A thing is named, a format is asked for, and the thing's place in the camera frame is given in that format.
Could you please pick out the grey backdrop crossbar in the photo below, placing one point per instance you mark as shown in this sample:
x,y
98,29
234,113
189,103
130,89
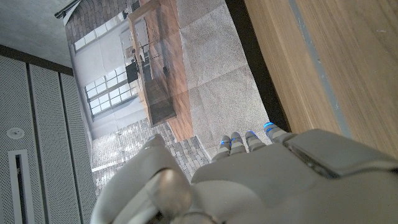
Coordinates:
x,y
66,9

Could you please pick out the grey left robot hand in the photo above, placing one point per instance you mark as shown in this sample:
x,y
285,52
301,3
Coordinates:
x,y
264,186

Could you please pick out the linear ceiling air vent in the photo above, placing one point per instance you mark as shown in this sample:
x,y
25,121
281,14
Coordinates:
x,y
28,186

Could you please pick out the round white ceiling sensor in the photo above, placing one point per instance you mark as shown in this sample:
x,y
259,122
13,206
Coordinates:
x,y
15,133

